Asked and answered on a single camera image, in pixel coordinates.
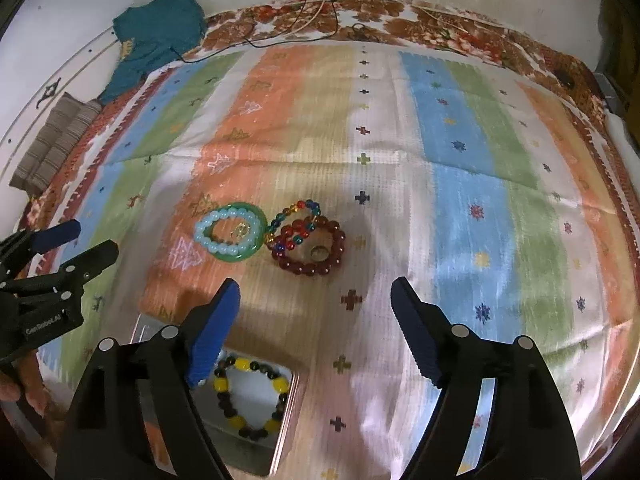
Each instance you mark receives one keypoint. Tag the metal tin box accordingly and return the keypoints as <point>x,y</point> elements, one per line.
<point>250,452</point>

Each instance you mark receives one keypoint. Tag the grey striped folded cloth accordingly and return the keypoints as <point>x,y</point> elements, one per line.
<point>55,145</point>

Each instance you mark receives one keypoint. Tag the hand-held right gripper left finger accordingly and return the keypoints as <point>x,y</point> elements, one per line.
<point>217,330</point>

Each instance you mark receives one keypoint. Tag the green jade bangle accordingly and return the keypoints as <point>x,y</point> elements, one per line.
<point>239,257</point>

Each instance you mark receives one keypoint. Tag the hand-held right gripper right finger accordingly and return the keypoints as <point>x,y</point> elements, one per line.
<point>415,330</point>

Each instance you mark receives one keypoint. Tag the striped pastel mat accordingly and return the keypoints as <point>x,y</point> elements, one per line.
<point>450,160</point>

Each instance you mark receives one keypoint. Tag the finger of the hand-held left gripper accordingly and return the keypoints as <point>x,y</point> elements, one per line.
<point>57,235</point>
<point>87,262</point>

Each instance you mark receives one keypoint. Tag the person's left hand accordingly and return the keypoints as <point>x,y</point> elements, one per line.
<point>10,387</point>

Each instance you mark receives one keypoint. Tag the teal garment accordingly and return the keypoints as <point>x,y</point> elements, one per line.
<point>150,35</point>

